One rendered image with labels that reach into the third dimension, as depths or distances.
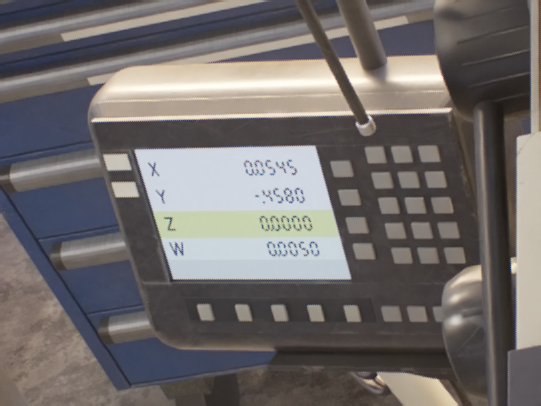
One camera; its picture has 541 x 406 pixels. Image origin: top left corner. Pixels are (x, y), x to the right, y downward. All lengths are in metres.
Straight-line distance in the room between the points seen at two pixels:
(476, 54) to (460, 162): 0.77
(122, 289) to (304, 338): 1.27
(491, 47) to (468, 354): 0.15
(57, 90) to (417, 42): 0.40
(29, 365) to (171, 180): 1.79
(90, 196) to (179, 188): 1.17
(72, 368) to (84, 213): 0.58
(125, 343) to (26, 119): 0.40
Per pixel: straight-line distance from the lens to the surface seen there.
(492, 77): 1.44
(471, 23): 1.44
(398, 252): 2.26
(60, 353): 4.09
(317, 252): 2.30
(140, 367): 3.72
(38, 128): 3.42
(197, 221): 2.33
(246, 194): 2.30
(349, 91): 1.61
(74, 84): 3.32
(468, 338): 1.47
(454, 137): 2.19
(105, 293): 3.62
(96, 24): 3.25
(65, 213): 3.52
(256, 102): 2.27
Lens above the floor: 2.76
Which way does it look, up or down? 42 degrees down
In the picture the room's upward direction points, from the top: 29 degrees counter-clockwise
